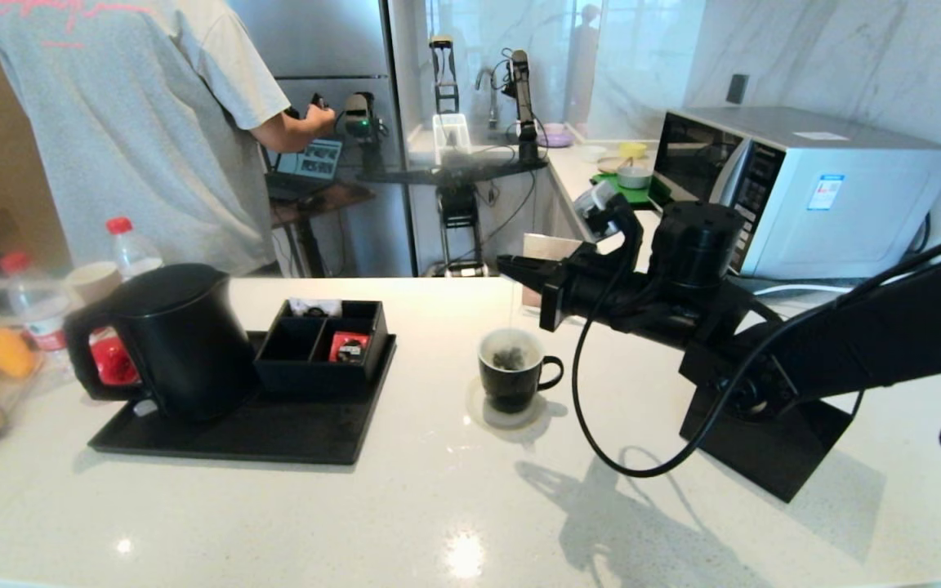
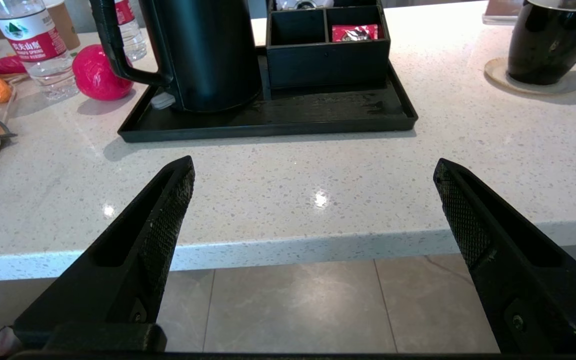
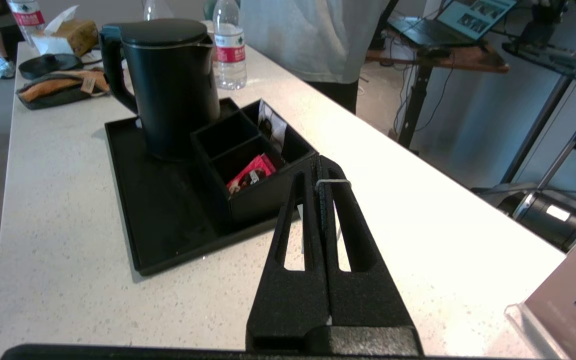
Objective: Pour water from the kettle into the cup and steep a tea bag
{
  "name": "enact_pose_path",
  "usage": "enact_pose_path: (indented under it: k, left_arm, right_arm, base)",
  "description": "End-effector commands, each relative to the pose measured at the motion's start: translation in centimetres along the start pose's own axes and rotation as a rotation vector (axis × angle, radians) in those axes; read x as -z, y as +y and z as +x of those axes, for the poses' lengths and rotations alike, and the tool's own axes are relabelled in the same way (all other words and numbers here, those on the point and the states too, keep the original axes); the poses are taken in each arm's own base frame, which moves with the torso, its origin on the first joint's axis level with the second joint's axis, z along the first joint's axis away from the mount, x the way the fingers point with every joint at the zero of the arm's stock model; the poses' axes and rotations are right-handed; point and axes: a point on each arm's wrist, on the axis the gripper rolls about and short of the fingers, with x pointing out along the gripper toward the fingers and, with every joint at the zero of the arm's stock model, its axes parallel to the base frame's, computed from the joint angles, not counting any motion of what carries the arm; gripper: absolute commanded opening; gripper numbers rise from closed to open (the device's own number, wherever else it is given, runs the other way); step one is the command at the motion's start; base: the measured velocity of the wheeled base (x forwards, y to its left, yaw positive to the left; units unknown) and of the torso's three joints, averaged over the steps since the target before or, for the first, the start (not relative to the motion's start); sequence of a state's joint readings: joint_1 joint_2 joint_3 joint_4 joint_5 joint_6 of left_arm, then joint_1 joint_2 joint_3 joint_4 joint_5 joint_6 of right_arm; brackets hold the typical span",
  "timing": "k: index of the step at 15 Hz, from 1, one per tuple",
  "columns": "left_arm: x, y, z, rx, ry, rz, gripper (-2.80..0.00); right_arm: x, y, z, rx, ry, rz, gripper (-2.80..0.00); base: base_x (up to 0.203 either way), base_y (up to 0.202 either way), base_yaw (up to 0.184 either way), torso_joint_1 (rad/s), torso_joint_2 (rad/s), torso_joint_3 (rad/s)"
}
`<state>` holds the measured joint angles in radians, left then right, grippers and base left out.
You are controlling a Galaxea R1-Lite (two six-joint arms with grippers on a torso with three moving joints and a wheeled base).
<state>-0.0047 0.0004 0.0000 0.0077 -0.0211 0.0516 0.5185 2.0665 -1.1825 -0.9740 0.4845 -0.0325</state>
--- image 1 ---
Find chrome kitchen faucet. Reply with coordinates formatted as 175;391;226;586
475;67;499;131

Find black mug white inside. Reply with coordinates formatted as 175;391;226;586
477;327;564;414

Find red round disc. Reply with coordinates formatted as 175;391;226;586
91;327;141;386

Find silver refrigerator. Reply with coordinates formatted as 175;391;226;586
230;0;418;278

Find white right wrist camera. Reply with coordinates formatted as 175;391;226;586
573;181;644;246

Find green mat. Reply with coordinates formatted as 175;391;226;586
593;171;671;209

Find black serving tray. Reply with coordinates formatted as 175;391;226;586
88;331;398;466

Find QR code sign stand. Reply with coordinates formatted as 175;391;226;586
522;233;586;310

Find red sachet packet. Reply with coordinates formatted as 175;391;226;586
330;332;368;364

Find orange fruit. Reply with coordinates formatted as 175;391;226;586
0;327;34;378

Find silver microwave oven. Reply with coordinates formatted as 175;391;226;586
649;106;941;281

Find camera on tripod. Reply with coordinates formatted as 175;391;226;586
335;92;388;176

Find beige paper cup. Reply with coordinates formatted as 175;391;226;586
66;261;124;305

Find black upright stand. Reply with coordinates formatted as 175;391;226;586
428;35;461;115

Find person in grey t-shirt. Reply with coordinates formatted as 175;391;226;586
0;0;337;274

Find round translucent coaster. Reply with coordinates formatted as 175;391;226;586
465;377;550;431

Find open laptop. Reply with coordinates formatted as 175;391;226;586
266;139;343;201

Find clear water bottle red cap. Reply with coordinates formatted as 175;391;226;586
0;252;73;352
108;217;164;283

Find white wire rack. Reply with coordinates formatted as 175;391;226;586
432;114;472;167

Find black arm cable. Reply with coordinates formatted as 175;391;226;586
571;237;941;479

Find white power cable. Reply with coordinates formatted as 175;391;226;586
752;281;851;298

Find black compartment organizer box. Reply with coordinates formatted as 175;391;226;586
255;299;390;399

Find brown wooden desk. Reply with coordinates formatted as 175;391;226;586
270;181;375;278

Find dark foil packet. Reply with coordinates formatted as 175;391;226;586
493;282;526;371

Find black electric kettle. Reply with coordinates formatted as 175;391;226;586
65;263;259;421

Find black tissue box white top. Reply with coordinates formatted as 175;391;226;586
679;380;857;502

